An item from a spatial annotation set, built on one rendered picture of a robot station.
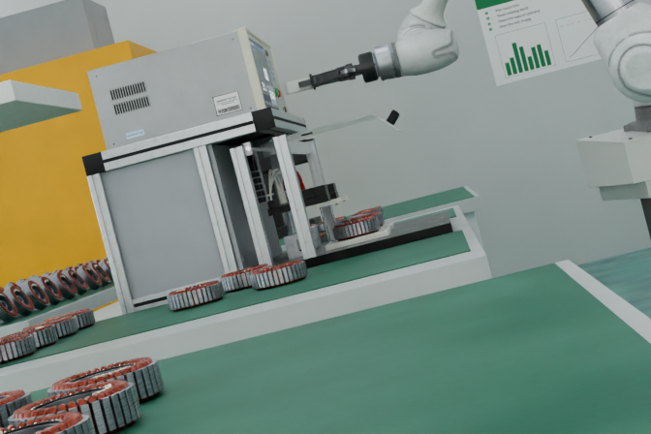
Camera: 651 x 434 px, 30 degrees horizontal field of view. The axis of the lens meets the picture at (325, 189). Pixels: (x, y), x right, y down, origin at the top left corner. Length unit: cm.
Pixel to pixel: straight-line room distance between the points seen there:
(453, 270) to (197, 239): 95
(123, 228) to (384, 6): 567
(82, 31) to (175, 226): 425
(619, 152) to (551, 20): 546
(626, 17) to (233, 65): 89
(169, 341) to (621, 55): 124
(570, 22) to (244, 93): 562
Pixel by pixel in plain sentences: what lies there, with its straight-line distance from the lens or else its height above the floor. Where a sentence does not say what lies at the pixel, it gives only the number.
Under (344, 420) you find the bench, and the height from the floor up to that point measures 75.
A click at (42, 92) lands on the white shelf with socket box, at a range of 214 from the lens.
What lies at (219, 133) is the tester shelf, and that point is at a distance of 267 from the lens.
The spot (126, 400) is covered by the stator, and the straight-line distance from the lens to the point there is 106.
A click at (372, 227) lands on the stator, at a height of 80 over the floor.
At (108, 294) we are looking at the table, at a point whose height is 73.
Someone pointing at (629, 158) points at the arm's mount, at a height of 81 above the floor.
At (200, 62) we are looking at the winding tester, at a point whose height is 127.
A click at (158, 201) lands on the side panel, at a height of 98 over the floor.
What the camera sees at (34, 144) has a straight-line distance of 667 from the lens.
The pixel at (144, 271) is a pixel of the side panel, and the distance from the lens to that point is 273.
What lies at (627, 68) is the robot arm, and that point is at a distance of 268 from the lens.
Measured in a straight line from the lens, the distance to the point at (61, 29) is 693.
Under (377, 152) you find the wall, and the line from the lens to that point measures 818.
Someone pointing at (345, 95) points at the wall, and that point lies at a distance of 820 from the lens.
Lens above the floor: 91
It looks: level
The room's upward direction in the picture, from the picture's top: 14 degrees counter-clockwise
